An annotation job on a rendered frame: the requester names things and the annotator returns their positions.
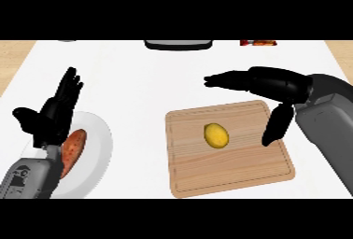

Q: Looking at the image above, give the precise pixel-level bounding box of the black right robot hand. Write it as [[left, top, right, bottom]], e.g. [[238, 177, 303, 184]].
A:
[[202, 65, 315, 148]]

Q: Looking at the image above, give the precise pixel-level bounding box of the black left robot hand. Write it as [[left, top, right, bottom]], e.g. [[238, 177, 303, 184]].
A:
[[10, 66, 86, 149]]

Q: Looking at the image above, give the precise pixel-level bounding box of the yellow lemon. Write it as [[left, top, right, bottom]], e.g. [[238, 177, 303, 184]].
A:
[[202, 122, 231, 149]]

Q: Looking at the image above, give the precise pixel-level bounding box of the dark grey pan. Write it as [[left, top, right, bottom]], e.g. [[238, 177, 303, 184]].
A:
[[143, 39, 216, 51]]

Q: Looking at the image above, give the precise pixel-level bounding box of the wooden cutting board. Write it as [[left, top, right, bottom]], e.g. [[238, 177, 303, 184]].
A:
[[164, 99, 297, 199]]

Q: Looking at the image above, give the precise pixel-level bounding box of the orange sweet potato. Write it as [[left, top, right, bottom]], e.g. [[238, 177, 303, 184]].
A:
[[59, 128, 89, 179]]

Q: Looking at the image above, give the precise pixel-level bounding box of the red and orange object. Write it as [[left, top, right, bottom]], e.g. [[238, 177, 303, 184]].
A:
[[239, 39, 279, 47]]

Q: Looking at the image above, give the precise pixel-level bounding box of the white plate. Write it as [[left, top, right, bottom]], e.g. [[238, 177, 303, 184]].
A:
[[21, 111, 114, 200]]

